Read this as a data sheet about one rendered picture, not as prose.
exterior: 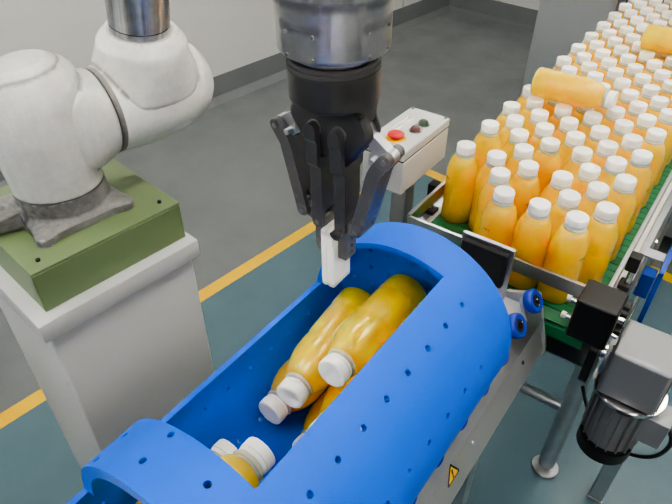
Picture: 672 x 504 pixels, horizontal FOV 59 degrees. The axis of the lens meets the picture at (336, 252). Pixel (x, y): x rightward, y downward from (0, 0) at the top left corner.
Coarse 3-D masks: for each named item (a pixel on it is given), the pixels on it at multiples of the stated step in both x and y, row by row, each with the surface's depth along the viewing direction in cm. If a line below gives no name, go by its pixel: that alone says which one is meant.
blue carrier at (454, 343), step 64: (384, 256) 84; (448, 256) 74; (448, 320) 69; (256, 384) 82; (384, 384) 61; (448, 384) 66; (128, 448) 54; (192, 448) 52; (320, 448) 55; (384, 448) 59; (448, 448) 71
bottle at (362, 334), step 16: (384, 288) 79; (400, 288) 78; (416, 288) 79; (368, 304) 76; (384, 304) 76; (400, 304) 77; (416, 304) 78; (352, 320) 73; (368, 320) 73; (384, 320) 74; (400, 320) 76; (336, 336) 73; (352, 336) 71; (368, 336) 72; (384, 336) 73; (336, 352) 71; (352, 352) 71; (368, 352) 71; (352, 368) 71
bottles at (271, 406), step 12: (288, 360) 83; (276, 384) 80; (276, 396) 79; (312, 396) 80; (324, 396) 77; (336, 396) 75; (264, 408) 79; (276, 408) 77; (288, 408) 79; (300, 408) 80; (312, 408) 82; (324, 408) 75; (276, 420) 78; (312, 420) 80
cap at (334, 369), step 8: (328, 360) 69; (336, 360) 69; (344, 360) 70; (320, 368) 71; (328, 368) 70; (336, 368) 69; (344, 368) 69; (328, 376) 71; (336, 376) 70; (344, 376) 69; (336, 384) 70
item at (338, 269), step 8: (328, 232) 56; (328, 240) 56; (328, 248) 57; (336, 248) 57; (328, 256) 58; (336, 256) 58; (328, 264) 58; (336, 264) 59; (344, 264) 60; (328, 272) 59; (336, 272) 59; (344, 272) 61; (328, 280) 60; (336, 280) 60
